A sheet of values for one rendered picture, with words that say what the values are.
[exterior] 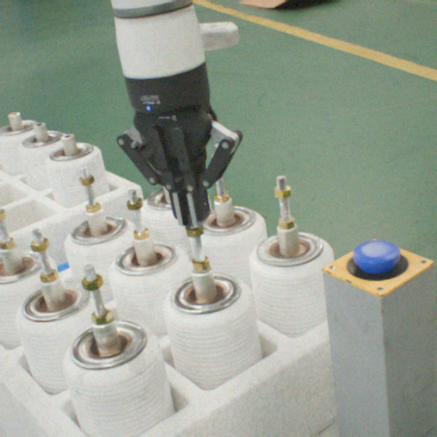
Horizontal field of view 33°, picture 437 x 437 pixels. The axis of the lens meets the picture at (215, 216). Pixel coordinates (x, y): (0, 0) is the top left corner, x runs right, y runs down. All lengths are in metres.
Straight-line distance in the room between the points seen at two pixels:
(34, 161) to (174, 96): 0.72
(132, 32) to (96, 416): 0.35
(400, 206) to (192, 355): 0.80
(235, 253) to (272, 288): 0.09
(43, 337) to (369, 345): 0.34
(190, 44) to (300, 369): 0.36
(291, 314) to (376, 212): 0.67
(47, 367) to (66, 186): 0.49
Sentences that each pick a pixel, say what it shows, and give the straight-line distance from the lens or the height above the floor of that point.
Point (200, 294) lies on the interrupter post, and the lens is 0.76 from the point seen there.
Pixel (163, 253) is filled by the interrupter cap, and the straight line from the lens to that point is 0.86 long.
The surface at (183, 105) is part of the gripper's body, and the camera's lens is 0.65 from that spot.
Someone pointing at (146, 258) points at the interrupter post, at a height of 0.26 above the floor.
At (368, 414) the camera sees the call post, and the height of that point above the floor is 0.17.
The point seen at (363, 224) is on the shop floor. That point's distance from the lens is 1.41.
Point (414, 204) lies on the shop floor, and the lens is 1.48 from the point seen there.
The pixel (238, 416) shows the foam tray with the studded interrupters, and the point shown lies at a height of 0.16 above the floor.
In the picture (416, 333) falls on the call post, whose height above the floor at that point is 0.25.
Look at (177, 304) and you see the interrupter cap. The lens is 0.75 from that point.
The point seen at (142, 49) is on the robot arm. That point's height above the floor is 0.52.
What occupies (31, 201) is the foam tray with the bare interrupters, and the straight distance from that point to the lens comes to 1.31.
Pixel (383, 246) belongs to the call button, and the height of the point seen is 0.33.
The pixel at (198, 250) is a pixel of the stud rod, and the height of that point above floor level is 0.31.
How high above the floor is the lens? 0.65
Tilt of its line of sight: 25 degrees down
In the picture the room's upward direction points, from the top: 10 degrees counter-clockwise
